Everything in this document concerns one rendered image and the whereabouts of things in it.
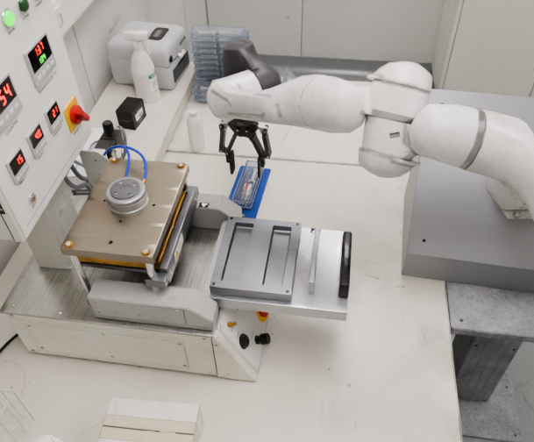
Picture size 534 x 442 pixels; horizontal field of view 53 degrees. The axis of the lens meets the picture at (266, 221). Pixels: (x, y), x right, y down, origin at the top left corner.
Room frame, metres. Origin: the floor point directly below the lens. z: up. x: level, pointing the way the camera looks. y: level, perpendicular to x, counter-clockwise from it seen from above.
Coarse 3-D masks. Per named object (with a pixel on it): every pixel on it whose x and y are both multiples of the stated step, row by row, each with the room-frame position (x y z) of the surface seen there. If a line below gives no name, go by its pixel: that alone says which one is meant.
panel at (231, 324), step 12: (228, 312) 0.66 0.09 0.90; (240, 312) 0.69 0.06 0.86; (252, 312) 0.72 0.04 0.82; (228, 324) 0.64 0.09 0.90; (240, 324) 0.66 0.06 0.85; (252, 324) 0.69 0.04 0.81; (264, 324) 0.72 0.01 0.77; (228, 336) 0.62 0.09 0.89; (240, 336) 0.64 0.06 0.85; (252, 336) 0.66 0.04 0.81; (240, 348) 0.61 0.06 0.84; (252, 348) 0.64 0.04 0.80; (252, 360) 0.61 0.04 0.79
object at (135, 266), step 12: (180, 204) 0.84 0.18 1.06; (168, 228) 0.77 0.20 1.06; (168, 240) 0.74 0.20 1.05; (84, 264) 0.70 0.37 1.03; (96, 264) 0.70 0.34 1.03; (108, 264) 0.70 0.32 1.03; (120, 264) 0.69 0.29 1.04; (132, 264) 0.69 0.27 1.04; (144, 264) 0.68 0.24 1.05; (156, 264) 0.68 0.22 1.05
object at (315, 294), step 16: (224, 224) 0.86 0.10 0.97; (304, 240) 0.80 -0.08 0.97; (320, 240) 0.80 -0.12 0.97; (336, 240) 0.80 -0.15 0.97; (304, 256) 0.76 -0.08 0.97; (320, 256) 0.75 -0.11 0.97; (336, 256) 0.75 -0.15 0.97; (208, 272) 0.72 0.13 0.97; (304, 272) 0.71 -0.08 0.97; (320, 272) 0.71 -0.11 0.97; (336, 272) 0.71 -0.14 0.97; (208, 288) 0.68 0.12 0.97; (304, 288) 0.67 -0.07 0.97; (320, 288) 0.67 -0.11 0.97; (336, 288) 0.67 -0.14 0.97; (224, 304) 0.65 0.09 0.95; (240, 304) 0.64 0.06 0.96; (256, 304) 0.64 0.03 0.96; (272, 304) 0.63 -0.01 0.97; (288, 304) 0.63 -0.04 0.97; (304, 304) 0.63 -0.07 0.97; (320, 304) 0.63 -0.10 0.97; (336, 304) 0.63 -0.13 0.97
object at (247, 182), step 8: (248, 160) 1.30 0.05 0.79; (248, 168) 1.26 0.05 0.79; (256, 168) 1.26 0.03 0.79; (248, 176) 1.23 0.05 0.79; (256, 176) 1.22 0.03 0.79; (240, 184) 1.19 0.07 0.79; (248, 184) 1.19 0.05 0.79; (240, 192) 1.16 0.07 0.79; (248, 192) 1.16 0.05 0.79; (240, 200) 1.12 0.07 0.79; (248, 200) 1.12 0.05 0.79
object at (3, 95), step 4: (4, 84) 0.76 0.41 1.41; (8, 84) 0.76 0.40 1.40; (0, 88) 0.74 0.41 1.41; (4, 88) 0.75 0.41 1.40; (8, 88) 0.76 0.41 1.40; (0, 92) 0.74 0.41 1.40; (4, 92) 0.75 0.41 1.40; (8, 92) 0.76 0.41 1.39; (0, 96) 0.74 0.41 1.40; (4, 96) 0.75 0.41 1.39; (8, 96) 0.75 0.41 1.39; (12, 96) 0.76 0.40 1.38; (0, 100) 0.73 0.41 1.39; (4, 100) 0.74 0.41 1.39; (8, 100) 0.75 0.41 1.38; (0, 104) 0.73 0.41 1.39; (4, 104) 0.74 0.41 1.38; (0, 108) 0.73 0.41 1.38
